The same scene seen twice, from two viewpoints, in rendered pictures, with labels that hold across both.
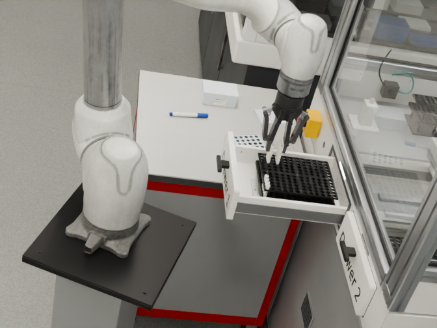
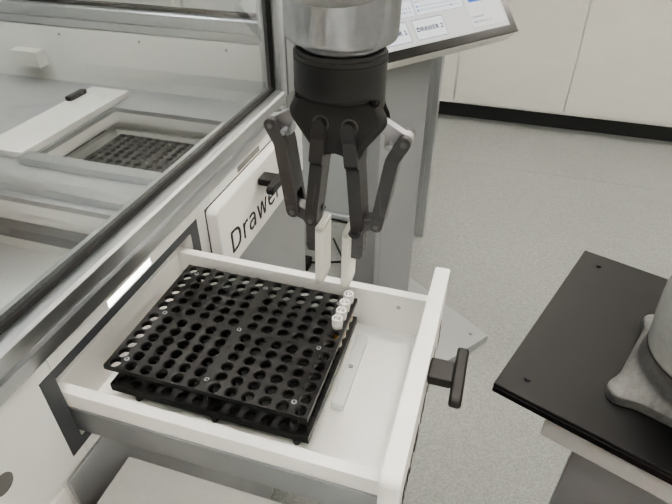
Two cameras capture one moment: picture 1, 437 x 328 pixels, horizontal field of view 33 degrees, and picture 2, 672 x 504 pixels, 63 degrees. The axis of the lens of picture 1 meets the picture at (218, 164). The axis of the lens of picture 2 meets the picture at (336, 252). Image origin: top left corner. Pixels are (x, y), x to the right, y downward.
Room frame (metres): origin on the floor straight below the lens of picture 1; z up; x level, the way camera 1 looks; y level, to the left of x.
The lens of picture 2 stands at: (2.09, 0.07, 1.33)
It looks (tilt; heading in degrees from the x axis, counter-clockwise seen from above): 36 degrees down; 209
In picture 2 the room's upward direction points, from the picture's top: straight up
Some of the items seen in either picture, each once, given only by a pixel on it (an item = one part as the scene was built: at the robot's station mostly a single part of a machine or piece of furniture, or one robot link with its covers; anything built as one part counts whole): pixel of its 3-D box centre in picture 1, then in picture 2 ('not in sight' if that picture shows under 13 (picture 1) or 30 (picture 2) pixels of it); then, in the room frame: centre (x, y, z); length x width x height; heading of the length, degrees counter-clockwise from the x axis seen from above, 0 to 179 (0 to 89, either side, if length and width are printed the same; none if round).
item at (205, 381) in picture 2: (294, 183); (242, 349); (1.76, -0.24, 0.87); 0.22 x 0.18 x 0.06; 102
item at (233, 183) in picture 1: (229, 174); (417, 388); (1.72, -0.04, 0.87); 0.29 x 0.02 x 0.11; 12
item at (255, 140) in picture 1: (245, 146); not in sight; (2.02, -0.07, 0.78); 0.12 x 0.08 x 0.04; 118
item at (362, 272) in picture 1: (354, 261); (257, 194); (1.48, -0.42, 0.87); 0.29 x 0.02 x 0.11; 12
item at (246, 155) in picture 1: (296, 184); (235, 350); (1.77, -0.24, 0.86); 0.40 x 0.26 x 0.06; 102
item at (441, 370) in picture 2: (223, 164); (446, 373); (1.72, -0.01, 0.91); 0.07 x 0.04 x 0.01; 12
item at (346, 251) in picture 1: (348, 251); (271, 179); (1.48, -0.39, 0.91); 0.07 x 0.04 x 0.01; 12
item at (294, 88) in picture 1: (294, 81); (341, 4); (1.71, -0.14, 1.23); 0.09 x 0.09 x 0.06
